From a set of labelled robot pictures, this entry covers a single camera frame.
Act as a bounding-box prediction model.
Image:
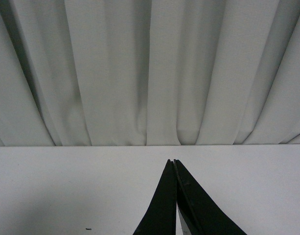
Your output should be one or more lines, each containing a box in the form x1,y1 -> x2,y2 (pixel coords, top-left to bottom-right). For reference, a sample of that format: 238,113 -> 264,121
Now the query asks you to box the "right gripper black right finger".
174,160 -> 245,235

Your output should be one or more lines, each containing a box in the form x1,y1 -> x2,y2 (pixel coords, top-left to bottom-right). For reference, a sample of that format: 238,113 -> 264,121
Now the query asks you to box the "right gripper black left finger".
134,160 -> 177,235

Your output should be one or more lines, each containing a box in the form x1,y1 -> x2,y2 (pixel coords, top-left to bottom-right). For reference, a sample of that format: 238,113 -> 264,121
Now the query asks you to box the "grey pleated curtain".
0,0 -> 300,146

